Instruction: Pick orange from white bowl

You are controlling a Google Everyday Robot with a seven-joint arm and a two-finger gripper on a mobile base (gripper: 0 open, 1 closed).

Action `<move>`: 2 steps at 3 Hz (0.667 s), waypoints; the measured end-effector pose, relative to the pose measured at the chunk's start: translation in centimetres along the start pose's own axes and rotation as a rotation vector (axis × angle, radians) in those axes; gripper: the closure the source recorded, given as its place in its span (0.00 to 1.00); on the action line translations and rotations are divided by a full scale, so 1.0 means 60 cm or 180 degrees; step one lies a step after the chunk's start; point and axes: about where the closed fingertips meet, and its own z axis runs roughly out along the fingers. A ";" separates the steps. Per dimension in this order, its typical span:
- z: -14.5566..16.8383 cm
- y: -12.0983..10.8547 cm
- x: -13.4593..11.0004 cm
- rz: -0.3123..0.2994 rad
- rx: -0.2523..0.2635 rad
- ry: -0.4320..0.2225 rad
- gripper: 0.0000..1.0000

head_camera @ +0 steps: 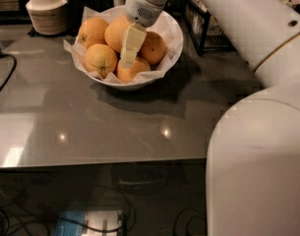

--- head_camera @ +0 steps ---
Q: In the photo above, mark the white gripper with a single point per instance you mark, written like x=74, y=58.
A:
x=140, y=12

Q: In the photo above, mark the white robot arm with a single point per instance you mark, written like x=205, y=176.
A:
x=253, y=161

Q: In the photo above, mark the top centre orange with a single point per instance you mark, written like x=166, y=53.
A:
x=114, y=33

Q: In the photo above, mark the orange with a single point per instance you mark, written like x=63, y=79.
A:
x=92, y=32
x=154, y=48
x=100, y=58
x=126, y=75
x=114, y=33

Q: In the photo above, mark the right orange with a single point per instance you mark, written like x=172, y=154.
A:
x=154, y=48

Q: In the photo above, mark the white bowl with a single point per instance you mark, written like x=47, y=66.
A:
x=174, y=40

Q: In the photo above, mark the front centre orange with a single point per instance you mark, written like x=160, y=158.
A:
x=126, y=75

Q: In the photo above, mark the front left orange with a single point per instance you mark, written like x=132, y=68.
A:
x=100, y=58

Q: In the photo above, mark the top left orange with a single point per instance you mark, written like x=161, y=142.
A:
x=92, y=32

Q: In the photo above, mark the black utensil holder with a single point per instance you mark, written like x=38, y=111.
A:
x=78, y=4

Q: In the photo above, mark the stack of paper bowls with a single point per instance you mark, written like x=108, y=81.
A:
x=49, y=21

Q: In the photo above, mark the blue and silver device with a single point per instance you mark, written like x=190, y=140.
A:
x=90, y=223

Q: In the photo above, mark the black wire condiment rack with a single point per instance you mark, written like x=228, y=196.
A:
x=205, y=33

